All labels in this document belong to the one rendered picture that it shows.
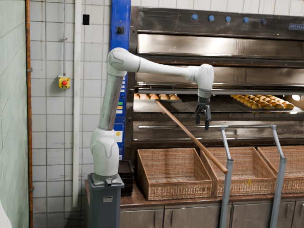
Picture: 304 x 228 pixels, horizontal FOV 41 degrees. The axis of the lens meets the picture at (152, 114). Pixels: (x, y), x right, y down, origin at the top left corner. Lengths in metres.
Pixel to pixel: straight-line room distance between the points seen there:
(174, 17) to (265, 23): 0.86
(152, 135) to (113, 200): 1.18
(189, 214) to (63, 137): 1.25
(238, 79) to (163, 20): 0.90
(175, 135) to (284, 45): 1.31
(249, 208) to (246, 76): 1.19
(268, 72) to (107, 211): 2.09
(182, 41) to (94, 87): 0.86
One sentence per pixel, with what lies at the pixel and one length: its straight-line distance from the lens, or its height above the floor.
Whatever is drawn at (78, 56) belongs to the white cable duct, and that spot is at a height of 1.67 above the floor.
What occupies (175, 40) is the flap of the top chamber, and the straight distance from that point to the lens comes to 3.60.
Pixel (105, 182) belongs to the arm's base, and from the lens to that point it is 2.61.
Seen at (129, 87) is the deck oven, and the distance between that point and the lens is 3.55.
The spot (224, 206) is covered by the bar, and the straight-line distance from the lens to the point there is 3.50.
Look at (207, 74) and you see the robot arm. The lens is 2.66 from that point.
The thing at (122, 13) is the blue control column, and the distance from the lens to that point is 3.44.
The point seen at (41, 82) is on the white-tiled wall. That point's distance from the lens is 3.49.
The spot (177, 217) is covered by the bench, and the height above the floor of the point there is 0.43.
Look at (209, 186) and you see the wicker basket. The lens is 3.50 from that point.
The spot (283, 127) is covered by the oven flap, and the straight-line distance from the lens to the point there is 4.22.
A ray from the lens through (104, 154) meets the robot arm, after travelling 2.55.
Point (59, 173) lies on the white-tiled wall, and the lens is 3.73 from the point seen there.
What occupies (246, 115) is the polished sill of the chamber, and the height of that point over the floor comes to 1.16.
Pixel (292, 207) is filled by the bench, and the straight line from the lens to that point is 3.90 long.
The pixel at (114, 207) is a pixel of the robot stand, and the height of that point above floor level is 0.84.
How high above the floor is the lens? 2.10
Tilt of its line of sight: 15 degrees down
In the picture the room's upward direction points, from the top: 4 degrees clockwise
